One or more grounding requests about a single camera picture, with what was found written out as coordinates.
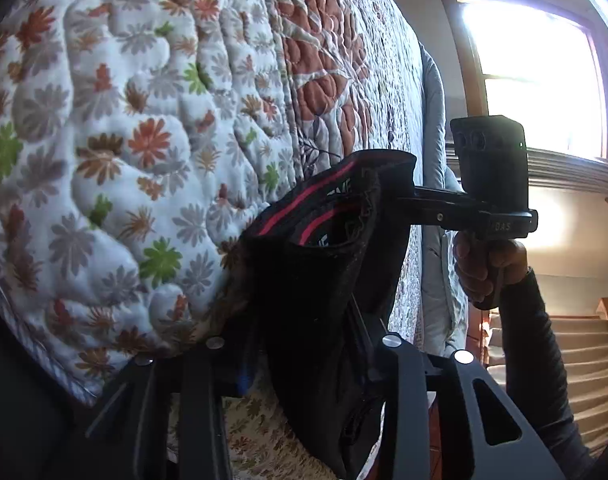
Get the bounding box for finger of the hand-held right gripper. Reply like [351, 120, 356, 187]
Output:
[394, 185, 490, 231]

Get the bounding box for grey duvet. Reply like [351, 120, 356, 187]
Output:
[418, 42, 469, 356]

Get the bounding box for person's right forearm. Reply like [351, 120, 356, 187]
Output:
[498, 266, 602, 480]

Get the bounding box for white sheer curtain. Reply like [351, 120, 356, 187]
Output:
[526, 192, 608, 277]

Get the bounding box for black pants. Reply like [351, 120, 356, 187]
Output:
[236, 149, 419, 480]

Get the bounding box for wooden framed window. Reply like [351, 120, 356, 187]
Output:
[438, 0, 608, 206]

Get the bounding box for grey curtain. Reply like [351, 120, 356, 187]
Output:
[526, 147, 608, 197]

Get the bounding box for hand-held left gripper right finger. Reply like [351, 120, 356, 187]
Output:
[351, 300, 567, 480]

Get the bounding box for floral quilted bedspread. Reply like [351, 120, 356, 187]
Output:
[0, 0, 425, 480]

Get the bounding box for beige pleated wall panel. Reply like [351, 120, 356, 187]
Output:
[488, 305, 608, 461]

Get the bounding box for person's right hand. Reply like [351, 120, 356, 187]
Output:
[453, 230, 529, 311]

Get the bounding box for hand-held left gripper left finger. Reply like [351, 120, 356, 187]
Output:
[84, 337, 252, 480]

